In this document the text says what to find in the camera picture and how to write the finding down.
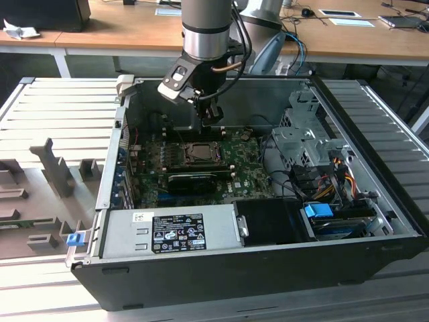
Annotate CPU chip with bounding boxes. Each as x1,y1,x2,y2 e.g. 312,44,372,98
192,144,216,158

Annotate metal socket cover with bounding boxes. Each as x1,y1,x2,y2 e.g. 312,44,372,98
183,142,223,165

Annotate CPU socket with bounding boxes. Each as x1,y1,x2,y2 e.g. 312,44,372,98
179,140,224,167

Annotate black RAM slot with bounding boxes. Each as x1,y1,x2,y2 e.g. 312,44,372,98
167,170,236,179
167,163,234,172

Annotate blue expansion slot clips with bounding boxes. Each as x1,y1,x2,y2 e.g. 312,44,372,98
114,149,130,207

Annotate black graphics card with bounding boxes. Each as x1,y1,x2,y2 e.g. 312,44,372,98
166,172,219,195

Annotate green motherboard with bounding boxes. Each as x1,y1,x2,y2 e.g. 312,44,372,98
129,129,279,209

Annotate pale blue teach pendant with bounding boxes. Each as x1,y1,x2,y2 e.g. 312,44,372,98
247,32,288,74

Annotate silver metal drive cage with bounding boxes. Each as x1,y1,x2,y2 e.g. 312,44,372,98
271,89,349,168

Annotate beige plastic case latch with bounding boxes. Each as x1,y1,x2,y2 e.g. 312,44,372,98
116,75,135,98

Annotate wooden desk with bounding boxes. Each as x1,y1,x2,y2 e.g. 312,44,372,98
0,0,429,78

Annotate black connector block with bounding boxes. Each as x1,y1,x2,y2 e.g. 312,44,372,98
290,166,322,195

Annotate black plastic shroud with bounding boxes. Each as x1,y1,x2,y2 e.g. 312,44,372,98
233,197,318,248

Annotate hard disk in blue carrier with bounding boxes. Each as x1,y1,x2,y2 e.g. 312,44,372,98
303,203,376,241

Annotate silver power supply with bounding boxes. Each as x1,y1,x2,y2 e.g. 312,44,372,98
100,204,242,259

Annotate white paper sheet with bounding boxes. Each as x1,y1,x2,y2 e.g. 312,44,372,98
329,18,376,28

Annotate black PC case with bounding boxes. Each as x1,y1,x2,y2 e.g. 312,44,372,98
65,75,429,313

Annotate grey parts rack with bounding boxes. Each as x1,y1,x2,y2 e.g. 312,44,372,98
0,137,108,261

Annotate crumpled white paper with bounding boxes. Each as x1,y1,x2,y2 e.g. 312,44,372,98
3,18,41,40

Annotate grey laptop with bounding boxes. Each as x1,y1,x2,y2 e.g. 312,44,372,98
378,15,425,30

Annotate green RAM stick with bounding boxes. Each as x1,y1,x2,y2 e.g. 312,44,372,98
0,218,54,231

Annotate white metal leg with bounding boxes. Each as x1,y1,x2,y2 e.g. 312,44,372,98
411,112,429,135

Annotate copper coloured cable sleeve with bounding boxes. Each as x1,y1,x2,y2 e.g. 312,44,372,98
210,61,241,73

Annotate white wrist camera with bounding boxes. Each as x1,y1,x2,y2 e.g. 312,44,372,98
157,63,198,103

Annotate blue cable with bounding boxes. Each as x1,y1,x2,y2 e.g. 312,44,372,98
284,32,308,76

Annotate yellow orange wire bundle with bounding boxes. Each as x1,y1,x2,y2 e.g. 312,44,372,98
333,157,357,202

